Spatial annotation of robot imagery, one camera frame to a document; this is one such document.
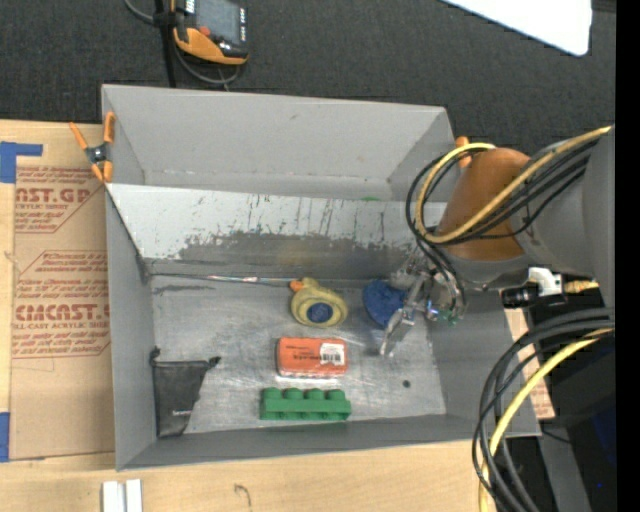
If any green toy brick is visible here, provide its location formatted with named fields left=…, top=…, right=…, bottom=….
left=258, top=386, right=353, bottom=423

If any grey metal bin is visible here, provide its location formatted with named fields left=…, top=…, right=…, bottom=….
left=101, top=83, right=542, bottom=472

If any yellow toy duck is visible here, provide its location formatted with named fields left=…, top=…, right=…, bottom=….
left=289, top=277, right=350, bottom=330

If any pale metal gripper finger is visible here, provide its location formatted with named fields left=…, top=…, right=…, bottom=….
left=387, top=315, right=417, bottom=358
left=379, top=305, right=407, bottom=354

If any orange packet with barcode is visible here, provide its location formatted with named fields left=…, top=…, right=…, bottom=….
left=274, top=336, right=350, bottom=378

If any black cylinder on white bracket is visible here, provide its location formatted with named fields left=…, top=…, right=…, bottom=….
left=501, top=266, right=601, bottom=309

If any blue rounded object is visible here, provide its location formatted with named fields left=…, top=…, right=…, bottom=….
left=361, top=278, right=409, bottom=329

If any brown cardboard board, red print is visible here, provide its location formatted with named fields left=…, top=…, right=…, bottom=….
left=0, top=118, right=117, bottom=462

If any black cloth pouch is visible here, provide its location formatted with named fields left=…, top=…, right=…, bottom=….
left=148, top=345, right=223, bottom=439

